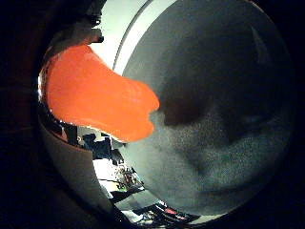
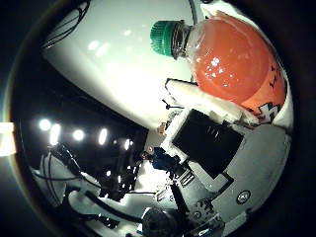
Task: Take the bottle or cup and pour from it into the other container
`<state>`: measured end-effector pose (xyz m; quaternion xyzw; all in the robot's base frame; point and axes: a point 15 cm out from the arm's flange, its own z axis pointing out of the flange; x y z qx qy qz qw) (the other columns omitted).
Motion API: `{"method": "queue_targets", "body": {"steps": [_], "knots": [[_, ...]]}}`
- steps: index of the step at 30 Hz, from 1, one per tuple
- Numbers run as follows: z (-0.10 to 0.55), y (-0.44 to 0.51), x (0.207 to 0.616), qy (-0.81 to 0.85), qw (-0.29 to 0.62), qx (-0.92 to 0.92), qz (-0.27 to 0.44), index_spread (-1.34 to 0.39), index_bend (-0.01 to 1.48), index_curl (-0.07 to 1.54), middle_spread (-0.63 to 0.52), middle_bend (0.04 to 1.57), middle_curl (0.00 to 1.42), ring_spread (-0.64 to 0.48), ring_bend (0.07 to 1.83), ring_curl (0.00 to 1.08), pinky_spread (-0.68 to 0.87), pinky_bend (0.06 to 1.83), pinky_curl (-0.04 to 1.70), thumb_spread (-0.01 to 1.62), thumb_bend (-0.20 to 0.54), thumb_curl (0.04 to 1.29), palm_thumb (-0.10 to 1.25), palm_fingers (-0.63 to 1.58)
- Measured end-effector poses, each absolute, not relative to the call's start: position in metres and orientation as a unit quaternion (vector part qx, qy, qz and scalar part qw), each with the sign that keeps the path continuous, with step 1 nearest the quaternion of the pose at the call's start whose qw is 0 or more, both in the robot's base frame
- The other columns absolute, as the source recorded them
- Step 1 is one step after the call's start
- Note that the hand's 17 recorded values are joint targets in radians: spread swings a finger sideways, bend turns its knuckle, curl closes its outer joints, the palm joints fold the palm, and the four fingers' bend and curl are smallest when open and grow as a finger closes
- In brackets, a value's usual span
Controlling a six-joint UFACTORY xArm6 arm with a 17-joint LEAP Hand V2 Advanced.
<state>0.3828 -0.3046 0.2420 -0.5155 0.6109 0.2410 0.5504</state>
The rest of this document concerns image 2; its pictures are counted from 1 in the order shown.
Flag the orange drink bottle green cap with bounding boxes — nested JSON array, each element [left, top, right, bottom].
[[150, 11, 287, 124]]

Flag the person in dark clothes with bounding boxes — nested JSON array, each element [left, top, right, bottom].
[[141, 146, 180, 173]]

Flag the black tripod stand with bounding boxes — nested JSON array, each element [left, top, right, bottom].
[[161, 99, 185, 112]]

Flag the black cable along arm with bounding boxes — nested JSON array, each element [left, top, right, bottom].
[[83, 190, 144, 224]]

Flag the black cables on floor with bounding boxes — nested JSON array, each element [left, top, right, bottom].
[[41, 0, 92, 49]]

